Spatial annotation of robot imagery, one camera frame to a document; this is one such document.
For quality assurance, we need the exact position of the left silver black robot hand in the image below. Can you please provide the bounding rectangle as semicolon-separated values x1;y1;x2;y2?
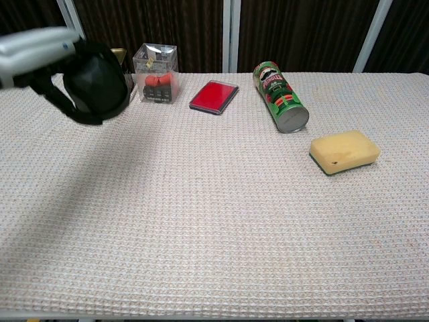
0;25;131;125

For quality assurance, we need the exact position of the yellow sponge with green backing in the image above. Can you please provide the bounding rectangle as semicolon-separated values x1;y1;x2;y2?
308;129;381;176

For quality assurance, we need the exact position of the gold rectangular tin can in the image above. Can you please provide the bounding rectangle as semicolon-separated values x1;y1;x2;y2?
110;48;135;94

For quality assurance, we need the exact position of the grey metal partition post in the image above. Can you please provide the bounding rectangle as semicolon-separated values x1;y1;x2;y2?
352;0;393;73
222;0;241;73
56;0;87;40

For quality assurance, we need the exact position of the black round object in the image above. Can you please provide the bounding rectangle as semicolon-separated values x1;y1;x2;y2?
63;53;130;117

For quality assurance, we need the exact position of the dark brown pleated curtain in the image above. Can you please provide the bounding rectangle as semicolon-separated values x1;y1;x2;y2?
0;0;68;38
365;0;429;75
237;0;379;73
73;0;225;73

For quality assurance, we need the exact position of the white waffle tablecloth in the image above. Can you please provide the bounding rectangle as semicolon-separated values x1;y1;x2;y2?
0;72;429;319

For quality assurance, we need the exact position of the green Pringles can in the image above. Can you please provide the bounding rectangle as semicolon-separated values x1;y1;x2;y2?
253;61;310;134

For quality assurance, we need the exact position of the clear plastic toy box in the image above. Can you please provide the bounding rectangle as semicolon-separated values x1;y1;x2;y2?
132;42;180;105

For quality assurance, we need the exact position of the red ink pad case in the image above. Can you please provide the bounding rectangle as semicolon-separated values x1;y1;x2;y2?
188;79;240;116

